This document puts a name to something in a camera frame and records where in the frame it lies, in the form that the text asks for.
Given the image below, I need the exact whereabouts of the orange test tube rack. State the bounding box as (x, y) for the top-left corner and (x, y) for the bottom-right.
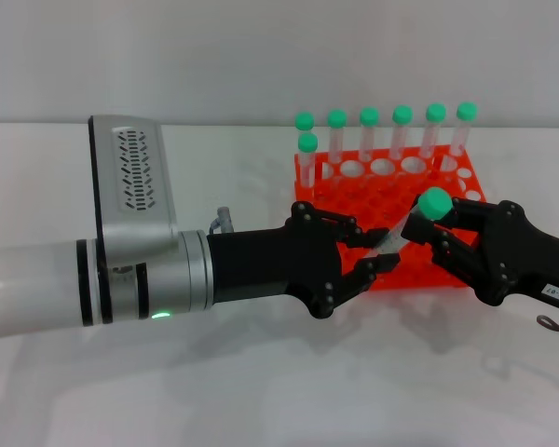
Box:
(292, 144), (488, 292)

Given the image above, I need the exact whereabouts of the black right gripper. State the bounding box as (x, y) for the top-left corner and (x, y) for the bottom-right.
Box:
(400, 196), (559, 318)

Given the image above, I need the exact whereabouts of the clear test tube green cap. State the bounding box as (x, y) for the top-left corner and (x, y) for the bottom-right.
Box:
(297, 132), (320, 190)
(326, 108), (348, 166)
(448, 102), (479, 157)
(293, 111), (316, 141)
(365, 187), (454, 257)
(389, 104), (414, 161)
(419, 102), (447, 159)
(358, 106), (381, 163)

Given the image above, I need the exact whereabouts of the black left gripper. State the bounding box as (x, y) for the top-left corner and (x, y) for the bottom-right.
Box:
(206, 200), (402, 320)

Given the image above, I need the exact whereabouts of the left gripper cable with plug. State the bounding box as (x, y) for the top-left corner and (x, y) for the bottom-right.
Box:
(210, 206), (235, 235)

